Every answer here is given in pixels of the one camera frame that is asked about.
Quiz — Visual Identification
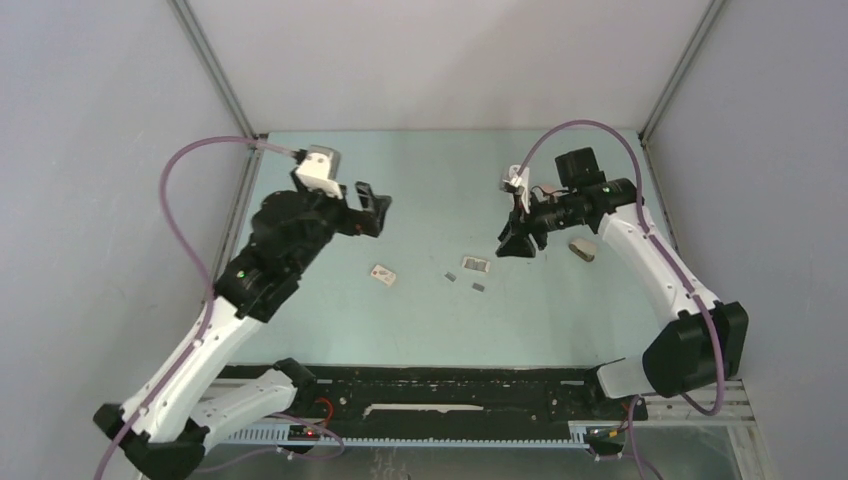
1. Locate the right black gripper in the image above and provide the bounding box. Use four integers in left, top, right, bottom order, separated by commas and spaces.
495, 190, 584, 261

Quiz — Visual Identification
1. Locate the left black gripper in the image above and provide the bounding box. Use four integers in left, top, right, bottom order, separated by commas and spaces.
290, 168, 392, 274

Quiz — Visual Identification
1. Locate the staple box tray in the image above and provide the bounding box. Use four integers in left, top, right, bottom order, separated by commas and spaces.
461, 256, 491, 274

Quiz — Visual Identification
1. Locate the beige brown mini stapler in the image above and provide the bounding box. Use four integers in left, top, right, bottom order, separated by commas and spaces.
569, 238, 597, 263

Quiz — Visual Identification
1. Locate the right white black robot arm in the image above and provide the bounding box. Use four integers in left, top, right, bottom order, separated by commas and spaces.
496, 148, 749, 418

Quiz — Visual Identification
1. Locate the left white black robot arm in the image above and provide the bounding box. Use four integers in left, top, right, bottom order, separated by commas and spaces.
93, 182, 392, 479

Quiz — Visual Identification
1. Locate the white staple box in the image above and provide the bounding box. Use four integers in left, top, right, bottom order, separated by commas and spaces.
370, 264, 397, 287

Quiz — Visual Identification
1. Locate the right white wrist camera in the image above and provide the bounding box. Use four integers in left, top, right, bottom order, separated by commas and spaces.
500, 164, 531, 213

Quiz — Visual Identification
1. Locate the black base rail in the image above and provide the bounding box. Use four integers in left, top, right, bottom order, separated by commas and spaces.
254, 362, 651, 442

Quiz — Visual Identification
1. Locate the left aluminium frame post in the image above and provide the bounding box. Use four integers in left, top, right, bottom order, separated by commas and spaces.
167, 0, 257, 138

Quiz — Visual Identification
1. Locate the aluminium frame post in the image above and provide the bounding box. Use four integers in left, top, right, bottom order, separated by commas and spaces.
167, 0, 257, 138
639, 0, 729, 146

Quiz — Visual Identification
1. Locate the right aluminium frame post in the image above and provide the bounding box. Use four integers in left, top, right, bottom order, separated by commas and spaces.
639, 0, 729, 146

